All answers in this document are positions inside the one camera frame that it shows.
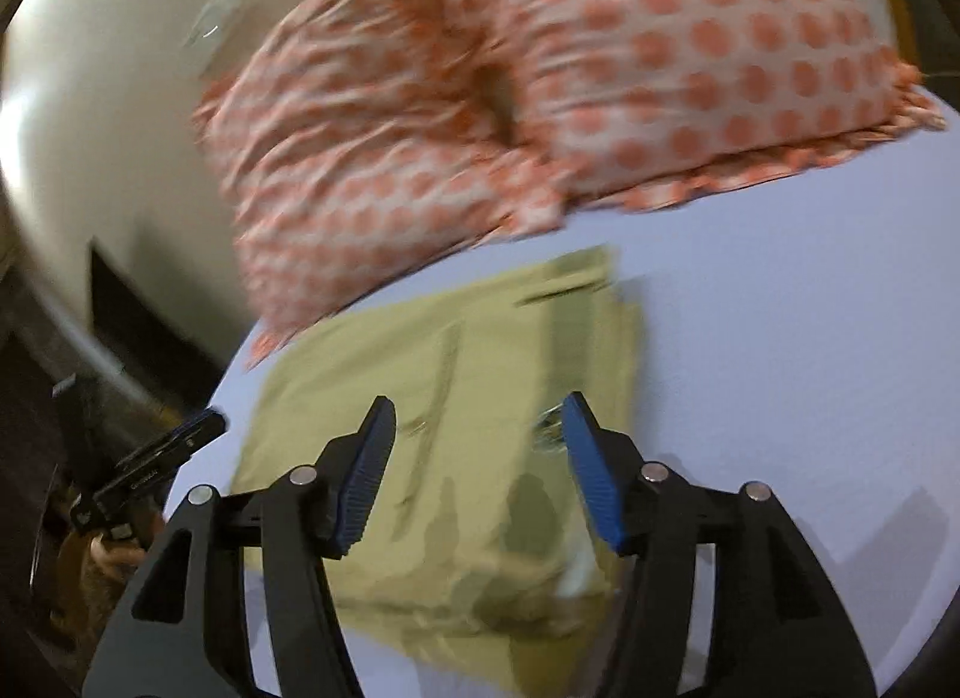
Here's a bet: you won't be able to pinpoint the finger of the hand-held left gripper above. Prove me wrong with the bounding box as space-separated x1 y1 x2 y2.
120 407 228 474

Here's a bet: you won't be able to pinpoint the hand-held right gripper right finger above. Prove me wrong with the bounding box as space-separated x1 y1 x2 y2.
561 390 880 698

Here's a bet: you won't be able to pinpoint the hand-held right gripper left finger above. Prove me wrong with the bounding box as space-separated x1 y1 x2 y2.
81 395 398 698

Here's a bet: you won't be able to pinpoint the olive green pants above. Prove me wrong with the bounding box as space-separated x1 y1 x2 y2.
232 244 647 695

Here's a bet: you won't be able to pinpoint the person's left hand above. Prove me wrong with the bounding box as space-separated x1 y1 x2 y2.
71 529 151 639

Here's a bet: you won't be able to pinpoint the white bed sheet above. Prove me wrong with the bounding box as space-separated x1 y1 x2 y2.
154 86 960 698

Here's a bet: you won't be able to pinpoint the orange polka dot pillow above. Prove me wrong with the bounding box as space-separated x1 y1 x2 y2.
193 0 947 369

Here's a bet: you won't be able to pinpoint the wall switch plate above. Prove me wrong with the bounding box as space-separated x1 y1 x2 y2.
180 0 245 78

